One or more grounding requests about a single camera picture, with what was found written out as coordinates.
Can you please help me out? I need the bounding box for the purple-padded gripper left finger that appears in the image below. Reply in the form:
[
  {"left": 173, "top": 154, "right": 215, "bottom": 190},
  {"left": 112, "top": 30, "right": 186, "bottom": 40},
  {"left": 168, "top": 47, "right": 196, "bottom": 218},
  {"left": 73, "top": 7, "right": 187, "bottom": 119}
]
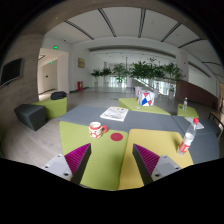
[{"left": 42, "top": 143, "right": 91, "bottom": 185}]

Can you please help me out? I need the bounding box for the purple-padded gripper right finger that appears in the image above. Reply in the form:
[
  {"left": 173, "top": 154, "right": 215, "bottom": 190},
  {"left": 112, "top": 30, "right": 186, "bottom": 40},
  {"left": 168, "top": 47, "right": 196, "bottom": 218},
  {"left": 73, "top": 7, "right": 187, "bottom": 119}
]
[{"left": 132, "top": 144, "right": 181, "bottom": 185}]

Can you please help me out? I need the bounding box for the small distant water bottle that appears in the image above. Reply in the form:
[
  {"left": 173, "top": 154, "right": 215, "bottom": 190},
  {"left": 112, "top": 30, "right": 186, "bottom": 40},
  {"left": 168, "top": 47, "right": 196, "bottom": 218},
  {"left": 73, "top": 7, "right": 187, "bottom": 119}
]
[{"left": 183, "top": 97, "right": 188, "bottom": 111}]

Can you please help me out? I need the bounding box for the red and white mug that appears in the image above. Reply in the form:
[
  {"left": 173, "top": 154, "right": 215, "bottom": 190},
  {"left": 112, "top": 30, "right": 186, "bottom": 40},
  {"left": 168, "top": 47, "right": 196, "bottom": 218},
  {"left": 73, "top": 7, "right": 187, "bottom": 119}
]
[{"left": 89, "top": 122, "right": 108, "bottom": 139}]

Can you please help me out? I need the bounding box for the red round coaster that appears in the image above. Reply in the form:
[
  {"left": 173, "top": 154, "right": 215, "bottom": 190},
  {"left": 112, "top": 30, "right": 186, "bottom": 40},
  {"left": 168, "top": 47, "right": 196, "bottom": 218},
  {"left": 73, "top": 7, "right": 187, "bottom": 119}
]
[{"left": 110, "top": 133, "right": 123, "bottom": 141}]

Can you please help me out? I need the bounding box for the clear bottle red cap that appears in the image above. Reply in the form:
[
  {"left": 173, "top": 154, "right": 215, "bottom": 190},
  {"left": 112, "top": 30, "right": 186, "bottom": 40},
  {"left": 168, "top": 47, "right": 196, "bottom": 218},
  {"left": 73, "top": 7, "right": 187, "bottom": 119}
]
[{"left": 177, "top": 123, "right": 197, "bottom": 155}]

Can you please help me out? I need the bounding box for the green cube seat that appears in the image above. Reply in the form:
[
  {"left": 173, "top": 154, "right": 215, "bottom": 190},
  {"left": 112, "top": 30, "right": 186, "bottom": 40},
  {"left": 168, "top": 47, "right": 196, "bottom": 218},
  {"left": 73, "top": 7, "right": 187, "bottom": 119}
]
[{"left": 35, "top": 98, "right": 67, "bottom": 119}]

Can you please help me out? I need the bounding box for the white paper on table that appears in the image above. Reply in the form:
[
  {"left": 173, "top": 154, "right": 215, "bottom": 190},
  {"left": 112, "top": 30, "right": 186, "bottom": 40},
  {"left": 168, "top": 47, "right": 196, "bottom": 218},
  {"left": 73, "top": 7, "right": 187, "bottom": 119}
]
[{"left": 184, "top": 117, "right": 204, "bottom": 129}]

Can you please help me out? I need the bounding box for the dark grey ottoman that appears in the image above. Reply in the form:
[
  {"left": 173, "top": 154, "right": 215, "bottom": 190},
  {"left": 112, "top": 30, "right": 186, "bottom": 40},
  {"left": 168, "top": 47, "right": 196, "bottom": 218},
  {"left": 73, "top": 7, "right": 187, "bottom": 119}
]
[{"left": 14, "top": 104, "right": 46, "bottom": 131}]

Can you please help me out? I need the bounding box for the magazine on grey table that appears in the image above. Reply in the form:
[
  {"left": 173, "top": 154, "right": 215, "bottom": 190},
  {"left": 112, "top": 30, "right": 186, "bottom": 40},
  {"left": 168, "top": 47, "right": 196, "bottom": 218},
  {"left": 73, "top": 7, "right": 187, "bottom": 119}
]
[{"left": 100, "top": 107, "right": 128, "bottom": 122}]

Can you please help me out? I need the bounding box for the red white blue box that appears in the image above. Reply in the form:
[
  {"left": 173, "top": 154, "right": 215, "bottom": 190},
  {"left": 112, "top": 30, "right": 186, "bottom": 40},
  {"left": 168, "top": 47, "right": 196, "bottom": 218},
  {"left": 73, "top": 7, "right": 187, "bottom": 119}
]
[{"left": 138, "top": 90, "right": 155, "bottom": 106}]

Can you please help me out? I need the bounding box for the black bag on seat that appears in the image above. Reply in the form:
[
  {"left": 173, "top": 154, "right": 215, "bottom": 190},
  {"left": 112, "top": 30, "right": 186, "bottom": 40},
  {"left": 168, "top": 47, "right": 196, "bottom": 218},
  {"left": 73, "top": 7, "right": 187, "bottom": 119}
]
[{"left": 50, "top": 91, "right": 67, "bottom": 100}]

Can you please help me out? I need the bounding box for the red fire extinguisher box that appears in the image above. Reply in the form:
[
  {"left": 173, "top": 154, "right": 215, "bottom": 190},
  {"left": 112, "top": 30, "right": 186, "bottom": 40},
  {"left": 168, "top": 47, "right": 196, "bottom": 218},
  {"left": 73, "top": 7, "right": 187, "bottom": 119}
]
[{"left": 77, "top": 81, "right": 83, "bottom": 91}]

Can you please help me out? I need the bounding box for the row of potted plants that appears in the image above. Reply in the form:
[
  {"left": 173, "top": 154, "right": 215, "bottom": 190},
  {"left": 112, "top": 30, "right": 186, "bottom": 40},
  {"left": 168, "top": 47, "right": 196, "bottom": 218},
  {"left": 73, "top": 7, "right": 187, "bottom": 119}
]
[{"left": 91, "top": 58, "right": 183, "bottom": 83}]

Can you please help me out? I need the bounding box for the framed wall picture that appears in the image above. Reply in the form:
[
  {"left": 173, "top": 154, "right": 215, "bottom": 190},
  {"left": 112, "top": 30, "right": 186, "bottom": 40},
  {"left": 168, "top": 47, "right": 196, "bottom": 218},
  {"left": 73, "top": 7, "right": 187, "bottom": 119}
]
[{"left": 78, "top": 58, "right": 85, "bottom": 68}]

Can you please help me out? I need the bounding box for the wall-mounted black television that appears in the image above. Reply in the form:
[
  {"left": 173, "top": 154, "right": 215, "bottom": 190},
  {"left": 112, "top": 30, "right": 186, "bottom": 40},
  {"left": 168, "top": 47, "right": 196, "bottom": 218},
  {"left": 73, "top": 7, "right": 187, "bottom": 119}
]
[{"left": 0, "top": 58, "right": 24, "bottom": 87}]

